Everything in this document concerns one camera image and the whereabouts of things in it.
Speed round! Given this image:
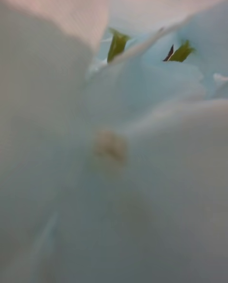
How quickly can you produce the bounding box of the pale blue flower green stem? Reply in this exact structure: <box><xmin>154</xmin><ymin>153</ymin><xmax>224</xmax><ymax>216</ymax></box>
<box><xmin>0</xmin><ymin>0</ymin><xmax>228</xmax><ymax>283</ymax></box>

